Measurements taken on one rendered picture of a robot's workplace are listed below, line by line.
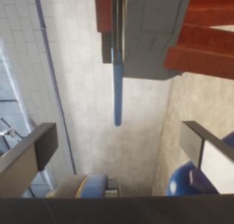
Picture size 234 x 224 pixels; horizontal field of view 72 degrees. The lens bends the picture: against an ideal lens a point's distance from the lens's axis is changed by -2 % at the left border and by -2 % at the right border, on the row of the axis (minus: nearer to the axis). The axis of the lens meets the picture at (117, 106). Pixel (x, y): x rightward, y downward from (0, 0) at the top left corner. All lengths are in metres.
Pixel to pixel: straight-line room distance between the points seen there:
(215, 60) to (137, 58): 0.08
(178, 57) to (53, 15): 3.23
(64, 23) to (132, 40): 3.16
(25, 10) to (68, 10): 0.73
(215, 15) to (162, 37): 0.15
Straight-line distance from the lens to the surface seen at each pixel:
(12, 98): 4.11
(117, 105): 0.22
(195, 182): 0.23
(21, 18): 3.58
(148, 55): 0.18
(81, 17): 3.24
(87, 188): 0.30
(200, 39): 0.24
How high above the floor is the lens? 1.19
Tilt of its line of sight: 1 degrees down
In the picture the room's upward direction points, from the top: 91 degrees counter-clockwise
